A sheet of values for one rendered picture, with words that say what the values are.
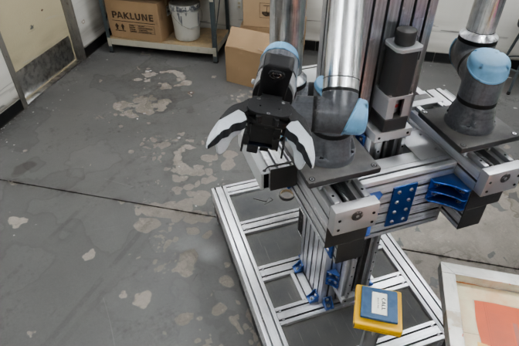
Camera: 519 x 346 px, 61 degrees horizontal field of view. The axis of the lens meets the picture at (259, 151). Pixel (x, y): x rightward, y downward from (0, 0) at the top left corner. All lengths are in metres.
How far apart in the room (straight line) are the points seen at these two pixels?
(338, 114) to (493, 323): 0.79
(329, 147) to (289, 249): 1.25
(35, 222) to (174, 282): 1.04
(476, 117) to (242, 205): 1.53
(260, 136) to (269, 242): 1.75
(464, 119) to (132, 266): 1.93
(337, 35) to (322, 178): 0.44
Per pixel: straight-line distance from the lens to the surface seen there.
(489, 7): 1.51
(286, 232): 2.47
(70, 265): 2.80
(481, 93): 1.45
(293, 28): 1.08
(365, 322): 1.31
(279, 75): 0.67
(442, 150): 1.56
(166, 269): 2.62
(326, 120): 0.88
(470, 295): 1.45
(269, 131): 0.69
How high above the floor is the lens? 2.05
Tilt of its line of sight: 38 degrees down
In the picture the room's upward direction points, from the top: straight up
